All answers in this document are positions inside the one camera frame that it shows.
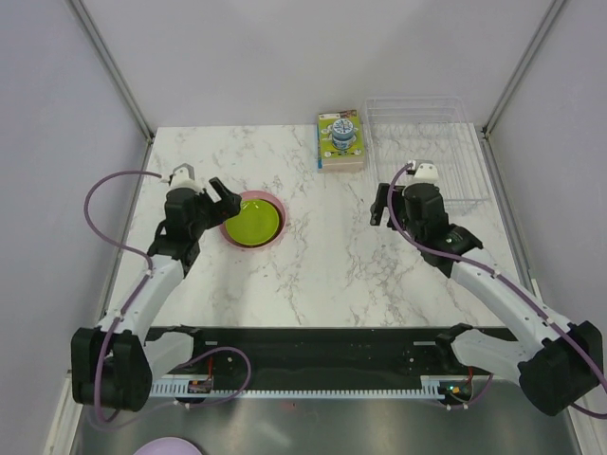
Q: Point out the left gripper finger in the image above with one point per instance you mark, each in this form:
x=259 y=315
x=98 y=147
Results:
x=221 y=190
x=229 y=205

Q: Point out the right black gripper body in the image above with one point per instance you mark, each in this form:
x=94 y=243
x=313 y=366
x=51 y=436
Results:
x=410 y=226

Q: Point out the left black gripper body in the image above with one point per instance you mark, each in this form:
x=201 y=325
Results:
x=206 y=211

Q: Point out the pink plastic plate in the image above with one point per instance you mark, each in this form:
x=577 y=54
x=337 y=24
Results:
x=246 y=195

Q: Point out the green plastic plate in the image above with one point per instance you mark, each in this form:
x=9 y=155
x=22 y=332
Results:
x=257 y=223

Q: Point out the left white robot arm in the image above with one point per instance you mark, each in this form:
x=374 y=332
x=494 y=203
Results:
x=113 y=364

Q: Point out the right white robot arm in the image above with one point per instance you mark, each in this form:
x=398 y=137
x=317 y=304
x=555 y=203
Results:
x=554 y=361

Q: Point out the green illustrated box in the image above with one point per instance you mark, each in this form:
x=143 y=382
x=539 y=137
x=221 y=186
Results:
x=340 y=142

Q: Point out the lavender round object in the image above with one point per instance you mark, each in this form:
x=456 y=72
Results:
x=168 y=446

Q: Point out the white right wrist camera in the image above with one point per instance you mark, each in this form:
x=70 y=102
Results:
x=422 y=171

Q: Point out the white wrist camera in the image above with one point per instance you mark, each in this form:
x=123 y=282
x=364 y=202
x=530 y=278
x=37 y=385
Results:
x=422 y=171
x=182 y=177

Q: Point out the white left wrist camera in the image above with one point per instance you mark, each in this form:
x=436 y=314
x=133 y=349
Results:
x=182 y=177

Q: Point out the white wire dish rack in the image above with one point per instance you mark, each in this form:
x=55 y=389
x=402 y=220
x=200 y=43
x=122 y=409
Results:
x=432 y=128

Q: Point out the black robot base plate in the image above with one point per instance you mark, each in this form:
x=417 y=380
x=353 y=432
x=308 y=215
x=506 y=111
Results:
x=318 y=356

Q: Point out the right aluminium frame post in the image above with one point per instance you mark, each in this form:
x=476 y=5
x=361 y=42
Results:
x=550 y=18

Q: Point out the aluminium frame post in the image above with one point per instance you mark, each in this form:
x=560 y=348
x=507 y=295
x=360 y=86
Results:
x=109 y=64
x=550 y=18

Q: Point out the white slotted cable duct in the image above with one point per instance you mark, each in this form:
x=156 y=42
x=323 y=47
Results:
x=198 y=387

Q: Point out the left aluminium frame post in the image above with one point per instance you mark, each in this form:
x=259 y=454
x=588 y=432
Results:
x=109 y=64

